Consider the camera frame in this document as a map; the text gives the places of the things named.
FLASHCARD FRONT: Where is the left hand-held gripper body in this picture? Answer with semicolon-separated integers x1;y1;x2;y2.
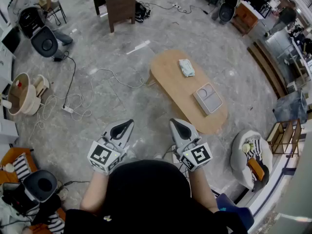
87;130;130;176

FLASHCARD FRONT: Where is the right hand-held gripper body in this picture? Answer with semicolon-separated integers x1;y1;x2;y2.
174;136;213;172

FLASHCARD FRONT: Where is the person's left forearm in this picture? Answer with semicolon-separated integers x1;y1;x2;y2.
79;171;110;215

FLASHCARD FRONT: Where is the person's right forearm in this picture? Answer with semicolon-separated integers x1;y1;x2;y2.
189;167;219;214

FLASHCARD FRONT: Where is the wooden coffee table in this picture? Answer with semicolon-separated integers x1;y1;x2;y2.
146;49;229;135

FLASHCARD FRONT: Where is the grey beanbag chair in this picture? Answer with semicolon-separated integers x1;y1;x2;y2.
230;129;273;193

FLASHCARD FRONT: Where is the white divided tray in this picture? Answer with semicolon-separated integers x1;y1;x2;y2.
193;82;224;116

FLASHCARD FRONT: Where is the striped cushion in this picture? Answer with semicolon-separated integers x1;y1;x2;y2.
245;135;263;180

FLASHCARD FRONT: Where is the orange cushion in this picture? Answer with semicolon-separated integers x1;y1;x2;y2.
247;158;265;181

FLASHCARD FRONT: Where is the person's black shirt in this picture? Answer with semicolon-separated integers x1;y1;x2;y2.
63;159;248;234

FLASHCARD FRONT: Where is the pale wet wipes pack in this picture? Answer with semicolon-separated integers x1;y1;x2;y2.
178;58;196;78

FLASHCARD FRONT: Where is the black grey round device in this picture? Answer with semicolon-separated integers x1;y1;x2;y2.
18;6;59;58
218;0;241;23
23;169;58;203

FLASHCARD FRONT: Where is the blue padded chair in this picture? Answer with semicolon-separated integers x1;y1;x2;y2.
215;193;255;232

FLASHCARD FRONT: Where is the striped pillow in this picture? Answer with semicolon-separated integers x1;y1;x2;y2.
12;152;33;183

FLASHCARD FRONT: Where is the orange sofa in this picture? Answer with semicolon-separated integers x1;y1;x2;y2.
0;147;67;234

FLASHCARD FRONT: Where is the beige small stool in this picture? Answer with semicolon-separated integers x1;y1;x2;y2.
33;74;51;99

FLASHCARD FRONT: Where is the wooden shelf rack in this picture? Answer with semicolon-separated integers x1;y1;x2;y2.
266;118;302;157

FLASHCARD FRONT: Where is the white appliance box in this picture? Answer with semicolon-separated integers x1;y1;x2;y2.
0;118;20;145

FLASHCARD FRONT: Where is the beige round tub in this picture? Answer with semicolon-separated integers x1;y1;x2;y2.
7;72;42;117

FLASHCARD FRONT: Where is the blue grey marble slab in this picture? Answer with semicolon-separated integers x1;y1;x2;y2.
273;90;309;124

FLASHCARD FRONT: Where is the black bag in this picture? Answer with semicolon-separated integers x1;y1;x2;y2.
135;1;152;23

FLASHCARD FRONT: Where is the dark wooden desk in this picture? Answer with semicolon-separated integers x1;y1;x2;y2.
90;0;137;33

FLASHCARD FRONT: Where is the brown wooden cabinet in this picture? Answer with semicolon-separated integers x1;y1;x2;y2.
230;1;259;37

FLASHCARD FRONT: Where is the wooden chair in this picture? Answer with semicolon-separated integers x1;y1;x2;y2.
38;0;67;25

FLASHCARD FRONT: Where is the black monitor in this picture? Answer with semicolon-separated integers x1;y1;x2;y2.
1;27;22;55

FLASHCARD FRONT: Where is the white cable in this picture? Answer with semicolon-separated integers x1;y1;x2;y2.
28;68;156;146

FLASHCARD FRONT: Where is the black cable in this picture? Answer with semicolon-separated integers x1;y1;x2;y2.
62;51;77;108

